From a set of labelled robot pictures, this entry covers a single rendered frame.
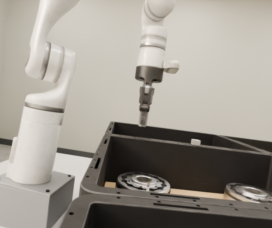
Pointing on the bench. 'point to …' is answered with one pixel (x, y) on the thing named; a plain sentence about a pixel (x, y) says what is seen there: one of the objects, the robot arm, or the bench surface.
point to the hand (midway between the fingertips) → (142, 120)
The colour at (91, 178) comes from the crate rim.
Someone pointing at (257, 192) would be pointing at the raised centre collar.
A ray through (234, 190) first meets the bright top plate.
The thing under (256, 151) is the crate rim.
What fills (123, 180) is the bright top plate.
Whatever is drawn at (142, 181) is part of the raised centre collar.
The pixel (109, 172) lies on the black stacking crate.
